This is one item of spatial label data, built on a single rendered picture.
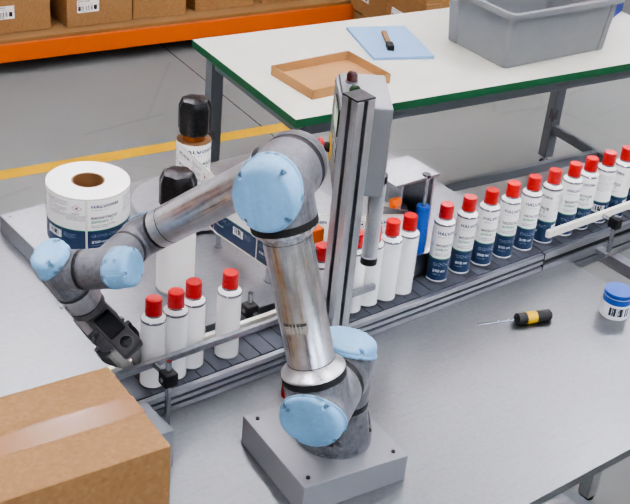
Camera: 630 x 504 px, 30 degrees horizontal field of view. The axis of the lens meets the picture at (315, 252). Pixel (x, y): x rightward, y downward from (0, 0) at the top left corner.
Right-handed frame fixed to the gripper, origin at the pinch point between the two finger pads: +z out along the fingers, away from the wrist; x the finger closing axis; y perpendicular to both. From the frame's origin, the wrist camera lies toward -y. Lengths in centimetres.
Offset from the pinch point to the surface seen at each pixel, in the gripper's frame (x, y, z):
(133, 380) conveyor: 1.9, 2.3, 5.2
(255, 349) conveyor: -22.2, -1.3, 19.3
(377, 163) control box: -59, -17, -15
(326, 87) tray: -117, 115, 79
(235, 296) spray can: -24.4, -2.1, 1.8
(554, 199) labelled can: -108, -2, 53
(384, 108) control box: -64, -17, -25
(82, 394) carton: 12.0, -24.3, -28.3
